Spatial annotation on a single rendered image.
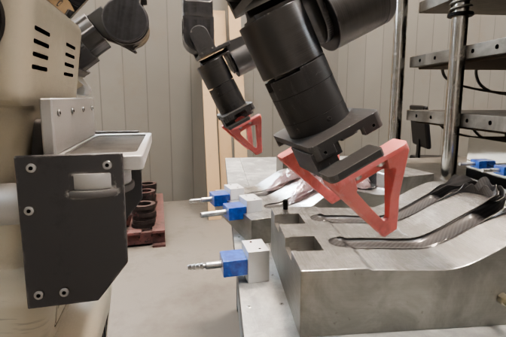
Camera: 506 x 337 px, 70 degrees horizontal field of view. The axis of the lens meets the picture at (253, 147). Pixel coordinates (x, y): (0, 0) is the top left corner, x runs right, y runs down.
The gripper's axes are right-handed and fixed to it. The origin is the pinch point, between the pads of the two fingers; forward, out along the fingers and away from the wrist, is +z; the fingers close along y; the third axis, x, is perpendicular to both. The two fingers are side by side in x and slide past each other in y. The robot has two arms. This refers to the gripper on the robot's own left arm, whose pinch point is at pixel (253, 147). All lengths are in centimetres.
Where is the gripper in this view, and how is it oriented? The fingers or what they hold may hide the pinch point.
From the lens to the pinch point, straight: 76.2
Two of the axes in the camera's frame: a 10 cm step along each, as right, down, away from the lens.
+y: -2.3, -1.3, 9.6
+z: 4.4, 8.7, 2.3
